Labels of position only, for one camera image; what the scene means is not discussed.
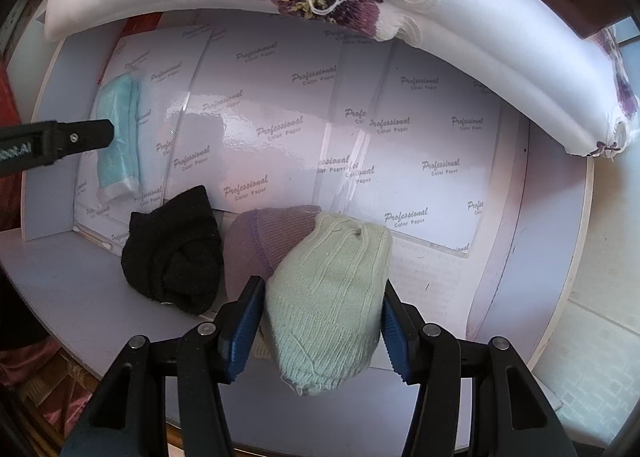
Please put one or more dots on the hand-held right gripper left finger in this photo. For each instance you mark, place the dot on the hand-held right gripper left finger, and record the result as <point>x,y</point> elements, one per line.
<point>245,327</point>

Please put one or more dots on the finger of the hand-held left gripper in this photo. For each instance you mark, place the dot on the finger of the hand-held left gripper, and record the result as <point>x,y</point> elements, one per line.
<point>75,137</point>

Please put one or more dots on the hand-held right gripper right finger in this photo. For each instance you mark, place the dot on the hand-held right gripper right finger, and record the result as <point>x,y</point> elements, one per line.
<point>392,337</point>

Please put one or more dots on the turquoise fuzzy sock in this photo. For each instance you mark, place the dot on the turquoise fuzzy sock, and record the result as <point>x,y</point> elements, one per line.
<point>117,162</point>

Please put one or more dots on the pale green knit sock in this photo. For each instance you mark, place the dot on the pale green knit sock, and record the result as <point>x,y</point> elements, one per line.
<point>325,297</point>

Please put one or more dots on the purple knit sock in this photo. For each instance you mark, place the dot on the purple knit sock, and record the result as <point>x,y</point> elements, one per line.
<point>260,247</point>

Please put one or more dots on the black sock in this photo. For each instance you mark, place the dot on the black sock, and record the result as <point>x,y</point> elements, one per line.
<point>170,257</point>

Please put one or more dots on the plain white text paper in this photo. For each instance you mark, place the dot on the plain white text paper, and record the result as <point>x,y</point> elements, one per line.
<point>430,287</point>

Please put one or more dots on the white cotton swab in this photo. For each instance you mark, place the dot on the white cotton swab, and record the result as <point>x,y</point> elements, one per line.
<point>92,237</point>

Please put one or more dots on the stack of glossy paper sheets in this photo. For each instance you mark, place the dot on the stack of glossy paper sheets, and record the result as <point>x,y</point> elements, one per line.
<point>300,137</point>

